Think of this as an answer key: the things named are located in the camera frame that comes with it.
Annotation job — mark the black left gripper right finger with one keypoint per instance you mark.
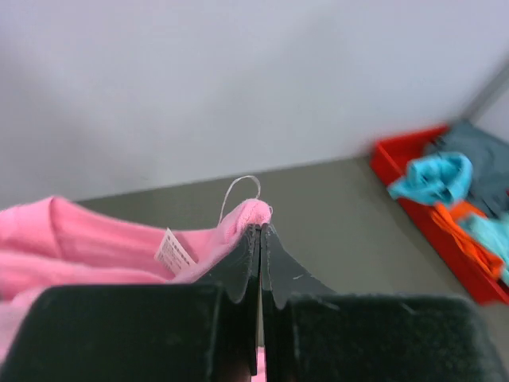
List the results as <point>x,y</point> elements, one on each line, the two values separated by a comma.
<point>312,333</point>

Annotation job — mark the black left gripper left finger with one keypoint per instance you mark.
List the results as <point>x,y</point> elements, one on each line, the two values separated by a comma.
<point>202,331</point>

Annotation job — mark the pink t shirt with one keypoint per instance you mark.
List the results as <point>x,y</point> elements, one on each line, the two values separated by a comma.
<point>55,243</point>

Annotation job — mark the orange t shirt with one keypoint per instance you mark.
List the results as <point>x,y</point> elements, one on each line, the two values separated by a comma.
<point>449,218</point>

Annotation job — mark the light blue t shirt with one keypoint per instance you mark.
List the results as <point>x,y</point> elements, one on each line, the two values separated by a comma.
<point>443,178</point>

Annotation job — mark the teal t shirt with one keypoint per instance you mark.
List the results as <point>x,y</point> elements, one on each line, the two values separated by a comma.
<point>491,234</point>

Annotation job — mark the grey blue t shirt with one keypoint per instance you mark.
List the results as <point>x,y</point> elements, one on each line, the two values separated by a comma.
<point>489,157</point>

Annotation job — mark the right aluminium corner post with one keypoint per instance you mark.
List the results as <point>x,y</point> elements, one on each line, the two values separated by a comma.
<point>489,107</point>

